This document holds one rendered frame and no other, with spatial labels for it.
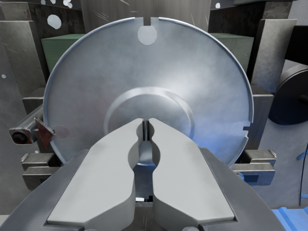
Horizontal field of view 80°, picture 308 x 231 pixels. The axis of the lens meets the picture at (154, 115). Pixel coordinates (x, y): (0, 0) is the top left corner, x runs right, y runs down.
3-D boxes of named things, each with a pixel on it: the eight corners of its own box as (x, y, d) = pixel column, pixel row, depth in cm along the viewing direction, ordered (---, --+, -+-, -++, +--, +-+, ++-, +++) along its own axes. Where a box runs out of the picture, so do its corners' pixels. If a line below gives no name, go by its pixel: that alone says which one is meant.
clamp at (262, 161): (191, 150, 38) (204, 191, 29) (272, 149, 38) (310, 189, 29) (189, 172, 41) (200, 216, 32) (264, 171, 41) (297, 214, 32)
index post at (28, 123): (41, 102, 33) (2, 131, 24) (57, 102, 33) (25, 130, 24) (45, 116, 34) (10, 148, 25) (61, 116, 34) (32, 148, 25)
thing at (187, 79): (277, 15, 21) (282, 15, 20) (230, 196, 34) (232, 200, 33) (14, 18, 20) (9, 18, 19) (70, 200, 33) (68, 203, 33)
